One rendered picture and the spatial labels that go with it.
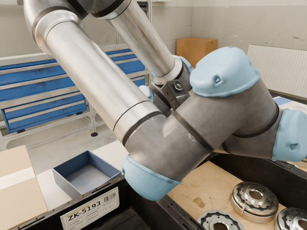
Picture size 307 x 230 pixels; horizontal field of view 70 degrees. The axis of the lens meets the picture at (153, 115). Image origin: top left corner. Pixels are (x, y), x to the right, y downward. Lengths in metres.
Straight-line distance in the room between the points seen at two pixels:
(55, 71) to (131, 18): 1.66
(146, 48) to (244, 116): 0.38
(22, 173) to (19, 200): 0.10
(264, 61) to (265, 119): 3.46
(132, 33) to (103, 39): 2.75
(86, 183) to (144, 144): 0.60
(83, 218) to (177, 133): 0.31
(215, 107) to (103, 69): 0.18
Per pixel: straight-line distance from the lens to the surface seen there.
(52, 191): 0.88
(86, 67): 0.36
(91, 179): 0.87
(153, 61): 0.64
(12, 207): 0.57
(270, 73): 3.76
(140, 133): 0.28
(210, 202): 0.61
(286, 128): 0.33
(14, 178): 0.65
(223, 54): 0.28
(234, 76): 0.26
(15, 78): 2.09
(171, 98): 0.45
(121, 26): 0.56
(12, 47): 2.93
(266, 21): 3.86
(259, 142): 0.34
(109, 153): 0.99
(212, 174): 0.69
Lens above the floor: 1.27
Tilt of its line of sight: 26 degrees down
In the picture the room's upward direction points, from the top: straight up
